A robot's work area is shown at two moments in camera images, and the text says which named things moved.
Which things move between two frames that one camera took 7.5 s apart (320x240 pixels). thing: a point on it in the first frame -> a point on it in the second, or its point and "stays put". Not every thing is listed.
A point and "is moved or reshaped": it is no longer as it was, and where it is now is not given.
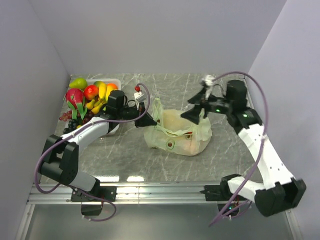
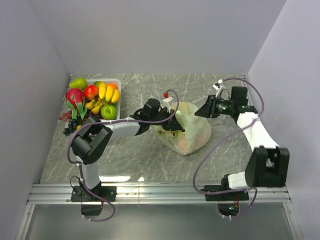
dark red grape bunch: [89, 115] stays put
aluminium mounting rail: [132, 193] stays put
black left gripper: [146, 120] -> [173, 124]
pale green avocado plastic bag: [177, 134] is moved or reshaped
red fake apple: [91, 91] stays put
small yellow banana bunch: [104, 91] stays put
